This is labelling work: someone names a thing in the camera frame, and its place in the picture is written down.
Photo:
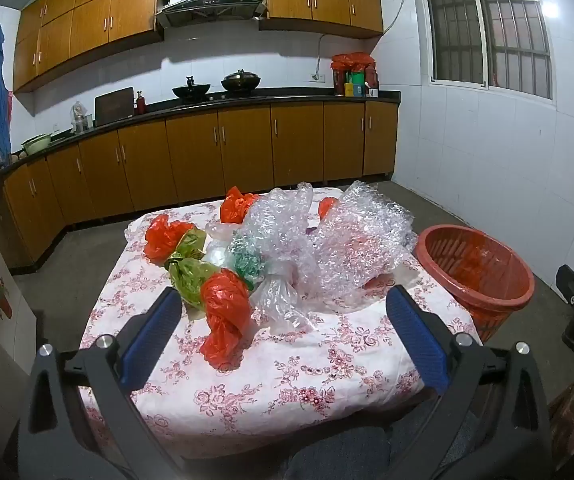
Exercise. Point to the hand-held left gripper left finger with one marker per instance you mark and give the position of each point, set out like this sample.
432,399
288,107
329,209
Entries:
152,335

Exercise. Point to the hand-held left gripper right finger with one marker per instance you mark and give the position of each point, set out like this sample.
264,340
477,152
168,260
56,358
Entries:
417,335

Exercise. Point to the red plastic basket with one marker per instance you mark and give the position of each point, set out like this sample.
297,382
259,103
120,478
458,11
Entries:
497,305

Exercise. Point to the white translucent plastic bag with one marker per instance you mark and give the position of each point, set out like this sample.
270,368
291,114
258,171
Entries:
214,255

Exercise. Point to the large bubble wrap sheet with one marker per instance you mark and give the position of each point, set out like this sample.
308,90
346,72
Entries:
362,245

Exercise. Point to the emerald green plastic bag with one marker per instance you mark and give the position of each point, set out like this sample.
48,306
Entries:
244,260

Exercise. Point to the olive green plastic bag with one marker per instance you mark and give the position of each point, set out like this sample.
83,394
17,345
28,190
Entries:
189,280
192,242

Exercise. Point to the knotted orange plastic bag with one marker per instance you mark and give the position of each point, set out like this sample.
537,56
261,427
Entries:
224,310

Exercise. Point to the clear plastic bag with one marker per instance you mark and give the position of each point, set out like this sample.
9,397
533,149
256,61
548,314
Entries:
279,305

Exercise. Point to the floral white tablecloth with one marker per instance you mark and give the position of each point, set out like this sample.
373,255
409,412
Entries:
292,375

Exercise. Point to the person's jeans leg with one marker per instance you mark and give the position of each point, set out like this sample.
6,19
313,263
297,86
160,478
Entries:
337,455

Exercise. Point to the small orange plastic bag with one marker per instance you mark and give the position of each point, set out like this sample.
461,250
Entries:
326,206

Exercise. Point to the crumpled bubble wrap sheet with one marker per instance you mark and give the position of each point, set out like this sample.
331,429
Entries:
277,220

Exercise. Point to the wooden base cabinet row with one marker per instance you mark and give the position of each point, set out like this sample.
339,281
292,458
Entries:
192,155

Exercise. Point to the green basin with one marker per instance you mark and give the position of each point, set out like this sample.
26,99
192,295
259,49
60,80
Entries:
37,145

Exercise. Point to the bagged glass jars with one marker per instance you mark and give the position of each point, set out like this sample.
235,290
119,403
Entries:
81,119

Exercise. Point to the red bottle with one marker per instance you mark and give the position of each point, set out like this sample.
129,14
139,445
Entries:
141,104

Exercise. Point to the dark cutting board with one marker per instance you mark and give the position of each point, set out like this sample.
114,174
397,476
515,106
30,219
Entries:
114,106

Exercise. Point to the yellow green box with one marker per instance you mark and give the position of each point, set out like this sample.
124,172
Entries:
353,90

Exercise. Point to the dark sauce bottle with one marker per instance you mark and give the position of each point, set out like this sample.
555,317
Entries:
339,82

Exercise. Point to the black wok with lid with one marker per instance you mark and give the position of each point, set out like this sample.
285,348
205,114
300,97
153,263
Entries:
241,81

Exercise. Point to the black kitchen countertop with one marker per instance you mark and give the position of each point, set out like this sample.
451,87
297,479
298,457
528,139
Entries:
292,96

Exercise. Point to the barred window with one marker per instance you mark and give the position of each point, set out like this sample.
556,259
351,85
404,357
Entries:
487,25

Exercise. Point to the orange bag on bottles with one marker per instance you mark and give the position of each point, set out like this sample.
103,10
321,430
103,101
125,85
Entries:
352,61

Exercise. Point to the wooden wall cabinet row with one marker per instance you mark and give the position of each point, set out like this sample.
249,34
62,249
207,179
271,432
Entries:
92,20

